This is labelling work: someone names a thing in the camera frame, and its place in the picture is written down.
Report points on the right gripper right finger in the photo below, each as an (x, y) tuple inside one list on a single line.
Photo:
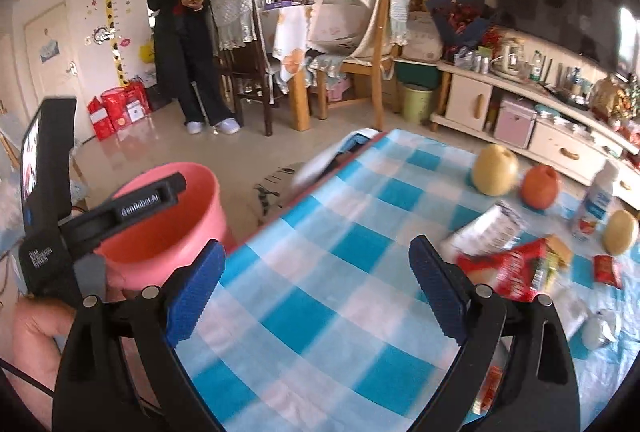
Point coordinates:
[(538, 390)]

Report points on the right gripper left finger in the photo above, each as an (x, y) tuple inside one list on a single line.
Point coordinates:
[(94, 390)]

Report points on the green trash bin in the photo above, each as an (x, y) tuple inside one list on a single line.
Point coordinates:
[(417, 103)]

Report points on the person's left hand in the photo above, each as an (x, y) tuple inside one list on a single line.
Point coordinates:
[(36, 323)]

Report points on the small red candy wrapper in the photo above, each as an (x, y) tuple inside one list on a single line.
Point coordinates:
[(488, 391)]

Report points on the pink plastic bucket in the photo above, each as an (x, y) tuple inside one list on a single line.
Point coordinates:
[(147, 253)]

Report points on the red snack bag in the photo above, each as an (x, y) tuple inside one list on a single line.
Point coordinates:
[(507, 272)]

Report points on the yellow green snack wrapper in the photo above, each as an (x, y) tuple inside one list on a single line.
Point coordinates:
[(544, 271)]

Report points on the small red packet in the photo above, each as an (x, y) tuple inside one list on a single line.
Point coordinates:
[(606, 271)]

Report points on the tan wafer biscuit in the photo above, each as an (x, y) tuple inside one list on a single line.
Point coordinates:
[(560, 252)]

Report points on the red gift boxes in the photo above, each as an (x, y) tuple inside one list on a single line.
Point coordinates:
[(118, 108)]

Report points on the large white foil pouch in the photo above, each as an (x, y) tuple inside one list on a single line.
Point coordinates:
[(498, 228)]

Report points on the standing white yogurt bottle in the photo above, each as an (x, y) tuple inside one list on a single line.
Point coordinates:
[(593, 208)]

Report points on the red apple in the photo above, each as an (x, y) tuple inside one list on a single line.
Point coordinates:
[(540, 187)]

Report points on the yellow pear left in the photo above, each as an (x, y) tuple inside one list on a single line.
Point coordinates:
[(495, 171)]

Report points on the person in black clothes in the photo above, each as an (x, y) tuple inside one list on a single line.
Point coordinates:
[(184, 62)]

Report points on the blue white checkered tablecloth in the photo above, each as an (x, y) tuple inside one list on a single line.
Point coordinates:
[(318, 323)]

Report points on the dark wooden chair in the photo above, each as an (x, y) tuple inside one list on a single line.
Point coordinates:
[(243, 57)]

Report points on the pink storage box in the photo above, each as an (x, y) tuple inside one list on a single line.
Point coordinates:
[(515, 121)]

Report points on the white TV cabinet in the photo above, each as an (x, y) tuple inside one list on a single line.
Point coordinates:
[(535, 125)]

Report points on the white electric kettle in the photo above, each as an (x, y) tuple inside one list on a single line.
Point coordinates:
[(509, 62)]

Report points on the dark flower bouquet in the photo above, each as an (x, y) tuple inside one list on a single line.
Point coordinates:
[(460, 23)]

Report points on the black television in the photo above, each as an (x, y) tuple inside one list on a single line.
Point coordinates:
[(604, 31)]

